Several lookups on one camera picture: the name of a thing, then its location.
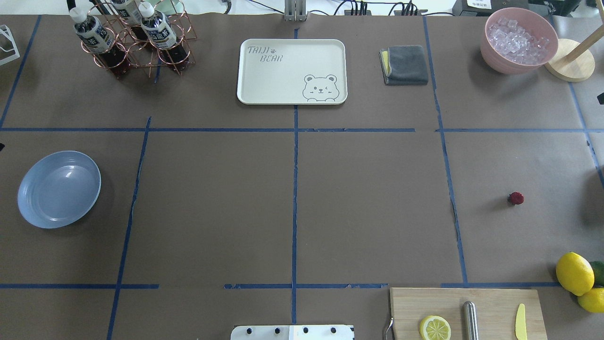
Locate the red strawberry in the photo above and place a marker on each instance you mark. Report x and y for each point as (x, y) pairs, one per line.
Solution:
(516, 198)

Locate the blue plastic plate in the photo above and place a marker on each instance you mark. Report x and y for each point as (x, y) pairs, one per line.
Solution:
(59, 189)

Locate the cream bear serving tray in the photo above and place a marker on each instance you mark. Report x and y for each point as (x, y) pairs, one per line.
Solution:
(292, 72)

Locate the grey folded cloth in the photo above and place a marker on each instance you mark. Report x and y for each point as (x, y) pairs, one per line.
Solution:
(404, 65)

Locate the dark tea bottle middle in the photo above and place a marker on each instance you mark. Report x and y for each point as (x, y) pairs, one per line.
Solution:
(161, 34)

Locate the dark tea bottle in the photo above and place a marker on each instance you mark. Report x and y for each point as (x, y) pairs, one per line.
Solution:
(99, 41)
(129, 12)
(161, 34)

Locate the lemon half slice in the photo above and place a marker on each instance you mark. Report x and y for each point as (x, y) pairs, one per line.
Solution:
(434, 327)

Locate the steel cylinder tool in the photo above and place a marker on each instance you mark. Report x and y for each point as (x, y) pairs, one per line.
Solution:
(471, 320)

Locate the dark tea bottle rear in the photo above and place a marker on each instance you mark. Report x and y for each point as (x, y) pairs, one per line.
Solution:
(129, 12)

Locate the wooden cutting board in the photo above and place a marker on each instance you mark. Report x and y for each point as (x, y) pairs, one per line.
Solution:
(496, 311)

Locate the dark tea bottle left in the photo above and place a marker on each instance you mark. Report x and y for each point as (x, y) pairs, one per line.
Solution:
(99, 41)

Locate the pink bowl of ice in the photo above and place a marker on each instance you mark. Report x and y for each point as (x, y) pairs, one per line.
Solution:
(516, 40)

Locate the yellow plastic knife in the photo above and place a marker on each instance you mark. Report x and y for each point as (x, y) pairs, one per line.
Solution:
(520, 322)

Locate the large yellow lemon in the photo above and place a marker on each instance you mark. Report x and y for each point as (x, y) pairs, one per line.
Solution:
(575, 274)

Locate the wooden cup stand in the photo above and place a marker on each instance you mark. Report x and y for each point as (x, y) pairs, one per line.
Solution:
(573, 62)

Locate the green lime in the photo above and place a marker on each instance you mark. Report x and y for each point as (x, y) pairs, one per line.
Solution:
(598, 270)

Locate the small yellow lemon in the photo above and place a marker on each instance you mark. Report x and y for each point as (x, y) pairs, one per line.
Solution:
(592, 301)

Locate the aluminium frame post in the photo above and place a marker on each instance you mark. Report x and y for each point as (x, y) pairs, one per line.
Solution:
(295, 10)

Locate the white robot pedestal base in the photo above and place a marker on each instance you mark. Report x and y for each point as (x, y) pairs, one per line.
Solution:
(293, 332)

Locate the copper wire bottle rack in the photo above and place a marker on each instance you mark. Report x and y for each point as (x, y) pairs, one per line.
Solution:
(141, 54)

